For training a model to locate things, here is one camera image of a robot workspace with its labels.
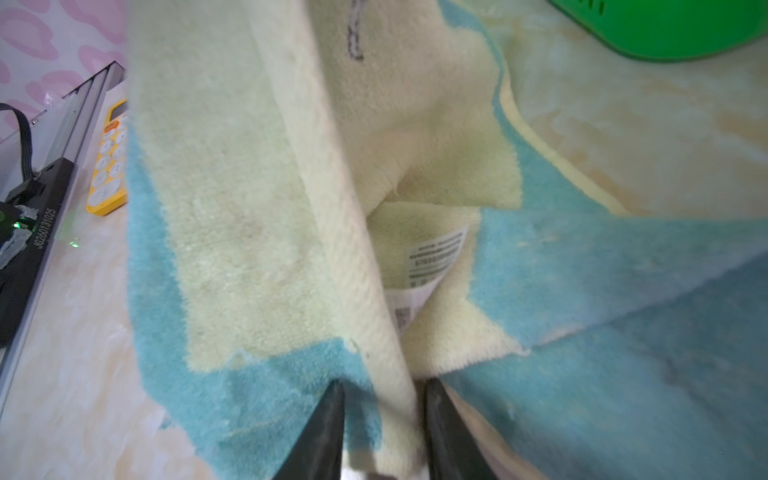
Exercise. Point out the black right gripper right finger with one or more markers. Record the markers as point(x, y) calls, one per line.
point(452, 452)

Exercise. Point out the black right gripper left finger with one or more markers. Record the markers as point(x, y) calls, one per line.
point(318, 451)

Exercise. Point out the pale green towel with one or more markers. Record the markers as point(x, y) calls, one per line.
point(385, 192)

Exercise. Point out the yellow calculator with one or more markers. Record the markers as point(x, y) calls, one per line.
point(107, 190)

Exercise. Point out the green plastic basket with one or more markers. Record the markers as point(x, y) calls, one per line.
point(669, 30)

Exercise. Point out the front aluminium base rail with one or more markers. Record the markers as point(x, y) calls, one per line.
point(38, 171)

